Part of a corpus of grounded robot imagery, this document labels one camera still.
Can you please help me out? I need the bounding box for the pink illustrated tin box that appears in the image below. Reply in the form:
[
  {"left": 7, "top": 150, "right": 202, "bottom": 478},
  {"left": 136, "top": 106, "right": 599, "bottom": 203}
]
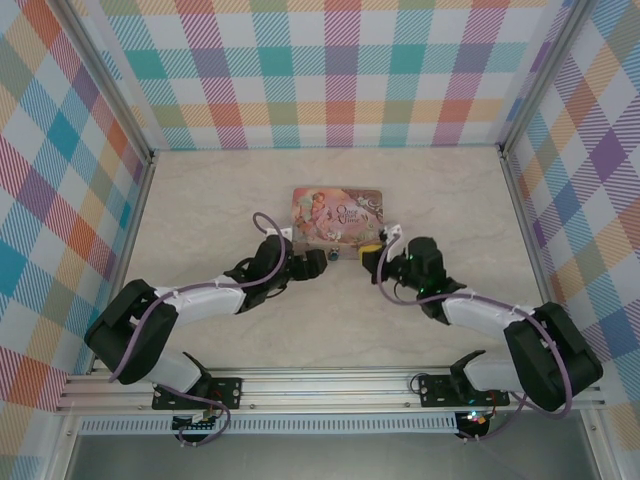
[{"left": 291, "top": 185, "right": 389, "bottom": 262}]

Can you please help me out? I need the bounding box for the right electronics board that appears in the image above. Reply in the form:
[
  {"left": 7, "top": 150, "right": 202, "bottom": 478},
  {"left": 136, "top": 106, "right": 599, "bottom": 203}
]
[{"left": 457, "top": 409, "right": 494, "bottom": 431}]

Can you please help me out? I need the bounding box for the electronics board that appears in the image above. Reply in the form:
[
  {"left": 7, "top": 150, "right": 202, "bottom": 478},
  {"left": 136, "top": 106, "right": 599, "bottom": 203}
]
[
  {"left": 457, "top": 409, "right": 494, "bottom": 431},
  {"left": 172, "top": 412, "right": 224, "bottom": 435}
]

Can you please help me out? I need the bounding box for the left electronics board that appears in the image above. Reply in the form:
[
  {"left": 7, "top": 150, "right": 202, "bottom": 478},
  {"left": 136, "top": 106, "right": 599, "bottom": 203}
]
[{"left": 172, "top": 412, "right": 224, "bottom": 435}]

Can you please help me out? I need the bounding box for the grey metal panel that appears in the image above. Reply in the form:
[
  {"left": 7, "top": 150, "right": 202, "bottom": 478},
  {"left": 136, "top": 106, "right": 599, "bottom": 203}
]
[{"left": 64, "top": 432, "right": 601, "bottom": 480}]

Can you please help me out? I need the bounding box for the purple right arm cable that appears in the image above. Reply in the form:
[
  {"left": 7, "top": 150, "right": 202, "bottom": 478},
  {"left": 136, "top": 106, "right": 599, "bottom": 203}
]
[{"left": 375, "top": 232, "right": 575, "bottom": 444}]

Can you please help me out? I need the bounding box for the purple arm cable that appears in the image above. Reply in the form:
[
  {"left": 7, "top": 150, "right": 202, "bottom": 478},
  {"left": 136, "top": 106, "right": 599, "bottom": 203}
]
[
  {"left": 375, "top": 232, "right": 575, "bottom": 444},
  {"left": 108, "top": 212, "right": 292, "bottom": 447}
]

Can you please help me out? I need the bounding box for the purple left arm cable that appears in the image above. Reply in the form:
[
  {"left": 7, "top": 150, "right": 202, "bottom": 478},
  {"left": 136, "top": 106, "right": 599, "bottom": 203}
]
[{"left": 108, "top": 212, "right": 292, "bottom": 447}]

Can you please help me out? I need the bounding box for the aluminium right side rail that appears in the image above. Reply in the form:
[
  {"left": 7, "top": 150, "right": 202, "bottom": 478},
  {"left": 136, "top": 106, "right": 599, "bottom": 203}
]
[{"left": 499, "top": 144, "right": 569, "bottom": 321}]

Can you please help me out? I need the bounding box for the aluminium mounting rail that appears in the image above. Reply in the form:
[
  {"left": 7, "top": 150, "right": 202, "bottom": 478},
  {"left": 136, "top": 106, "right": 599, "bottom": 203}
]
[{"left": 54, "top": 367, "right": 609, "bottom": 414}]

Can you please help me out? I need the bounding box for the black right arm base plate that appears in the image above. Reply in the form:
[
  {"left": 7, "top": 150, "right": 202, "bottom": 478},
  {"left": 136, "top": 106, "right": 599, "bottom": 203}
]
[{"left": 418, "top": 373, "right": 511, "bottom": 409}]

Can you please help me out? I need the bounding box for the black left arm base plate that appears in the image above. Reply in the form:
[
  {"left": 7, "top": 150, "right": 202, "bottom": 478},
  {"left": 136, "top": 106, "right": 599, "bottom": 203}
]
[{"left": 152, "top": 375, "right": 245, "bottom": 411}]

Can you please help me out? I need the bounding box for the aluminium left side rail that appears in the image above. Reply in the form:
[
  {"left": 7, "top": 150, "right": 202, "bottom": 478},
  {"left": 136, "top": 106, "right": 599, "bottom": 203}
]
[{"left": 89, "top": 152, "right": 159, "bottom": 374}]

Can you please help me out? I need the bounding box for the white slotted cable duct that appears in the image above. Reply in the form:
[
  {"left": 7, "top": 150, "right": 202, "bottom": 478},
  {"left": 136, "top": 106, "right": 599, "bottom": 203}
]
[{"left": 79, "top": 412, "right": 459, "bottom": 435}]

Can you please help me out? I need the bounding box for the aluminium right frame post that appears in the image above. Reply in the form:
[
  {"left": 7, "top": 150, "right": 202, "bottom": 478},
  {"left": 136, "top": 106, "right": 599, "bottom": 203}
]
[{"left": 497, "top": 0, "right": 596, "bottom": 156}]

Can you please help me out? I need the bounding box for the aluminium frame post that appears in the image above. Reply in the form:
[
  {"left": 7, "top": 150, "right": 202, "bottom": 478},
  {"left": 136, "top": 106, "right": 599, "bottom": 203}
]
[
  {"left": 63, "top": 0, "right": 159, "bottom": 169},
  {"left": 497, "top": 0, "right": 596, "bottom": 156}
]

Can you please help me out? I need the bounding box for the aluminium left frame post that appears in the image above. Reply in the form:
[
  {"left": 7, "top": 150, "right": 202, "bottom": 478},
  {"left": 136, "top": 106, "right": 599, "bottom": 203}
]
[{"left": 63, "top": 0, "right": 159, "bottom": 169}]

